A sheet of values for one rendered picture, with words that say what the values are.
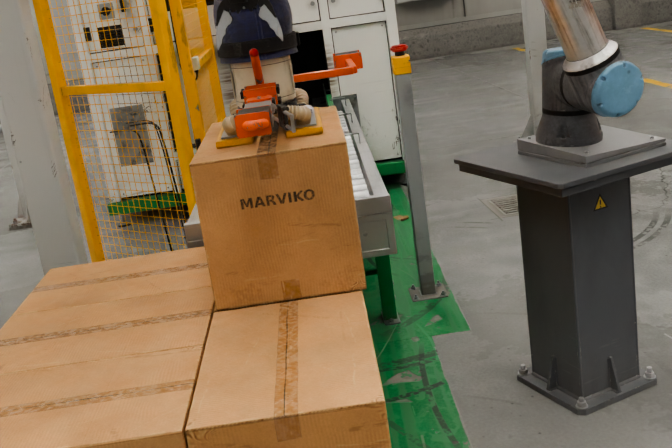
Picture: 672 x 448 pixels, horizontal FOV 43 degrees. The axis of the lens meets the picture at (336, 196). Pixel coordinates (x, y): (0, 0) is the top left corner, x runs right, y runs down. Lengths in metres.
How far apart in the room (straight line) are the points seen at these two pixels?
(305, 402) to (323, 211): 0.61
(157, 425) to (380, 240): 1.34
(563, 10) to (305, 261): 0.92
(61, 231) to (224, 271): 1.61
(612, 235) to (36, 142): 2.27
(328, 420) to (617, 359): 1.27
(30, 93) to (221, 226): 1.62
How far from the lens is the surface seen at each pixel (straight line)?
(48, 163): 3.69
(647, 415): 2.70
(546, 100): 2.53
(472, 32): 11.88
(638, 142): 2.55
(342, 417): 1.72
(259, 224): 2.19
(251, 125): 1.79
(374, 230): 2.89
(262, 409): 1.76
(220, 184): 2.17
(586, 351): 2.67
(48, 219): 3.75
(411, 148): 3.41
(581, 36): 2.30
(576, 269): 2.56
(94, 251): 4.30
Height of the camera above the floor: 1.37
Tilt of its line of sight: 15 degrees down
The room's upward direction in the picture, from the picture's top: 8 degrees counter-clockwise
